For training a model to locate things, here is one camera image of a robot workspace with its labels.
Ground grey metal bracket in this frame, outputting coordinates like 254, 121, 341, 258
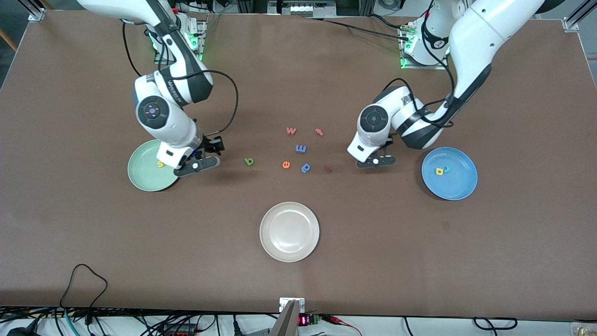
270, 300, 301, 336

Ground aluminium profile corner post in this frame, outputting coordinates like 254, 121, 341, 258
562, 0, 597, 32
18, 0, 46, 22

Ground short black table cable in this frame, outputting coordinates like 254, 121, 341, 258
368, 13, 409, 29

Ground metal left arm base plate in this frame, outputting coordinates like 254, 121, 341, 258
400, 23, 450, 70

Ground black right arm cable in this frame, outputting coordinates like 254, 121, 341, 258
121, 20, 239, 137

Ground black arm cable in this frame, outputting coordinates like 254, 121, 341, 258
382, 0, 457, 127
121, 20, 239, 137

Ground grey control box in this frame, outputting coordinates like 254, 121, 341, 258
268, 0, 338, 18

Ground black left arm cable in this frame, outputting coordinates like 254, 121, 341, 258
382, 0, 457, 127

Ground thin black looped cable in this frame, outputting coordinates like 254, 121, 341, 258
60, 264, 109, 325

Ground black flat looped cable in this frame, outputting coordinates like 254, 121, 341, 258
473, 317, 519, 331

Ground wooden chair part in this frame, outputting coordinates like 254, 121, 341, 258
0, 28, 19, 53

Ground green plate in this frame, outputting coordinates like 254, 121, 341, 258
127, 139, 184, 192

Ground red clip lead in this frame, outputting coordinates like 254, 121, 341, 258
321, 315, 363, 336

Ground beige plate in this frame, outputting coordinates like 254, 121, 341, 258
259, 202, 320, 263

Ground long black table cable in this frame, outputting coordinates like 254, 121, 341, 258
303, 17, 412, 42

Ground blue plate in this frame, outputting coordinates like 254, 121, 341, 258
421, 147, 478, 201

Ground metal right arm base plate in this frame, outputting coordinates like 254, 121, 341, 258
154, 19, 207, 65

